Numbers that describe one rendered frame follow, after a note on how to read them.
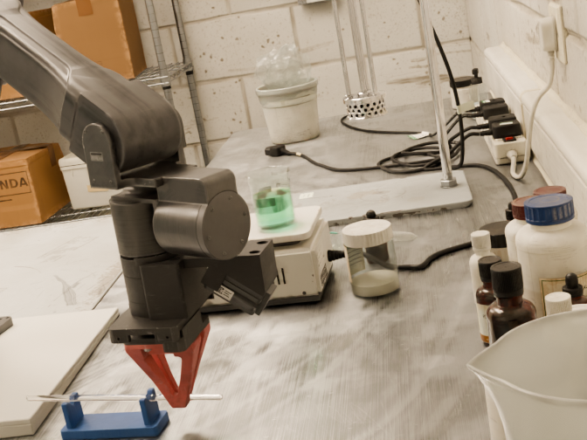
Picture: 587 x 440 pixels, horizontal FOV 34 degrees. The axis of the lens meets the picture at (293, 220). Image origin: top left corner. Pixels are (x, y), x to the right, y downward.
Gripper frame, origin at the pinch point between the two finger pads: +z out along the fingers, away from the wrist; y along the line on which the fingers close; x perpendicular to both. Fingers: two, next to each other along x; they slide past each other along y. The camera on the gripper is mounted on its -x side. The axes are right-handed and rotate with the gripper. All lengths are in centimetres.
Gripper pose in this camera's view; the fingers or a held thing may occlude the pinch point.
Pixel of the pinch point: (179, 397)
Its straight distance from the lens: 91.1
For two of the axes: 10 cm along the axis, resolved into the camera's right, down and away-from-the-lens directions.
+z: 1.4, 9.5, 2.7
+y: 2.3, -3.0, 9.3
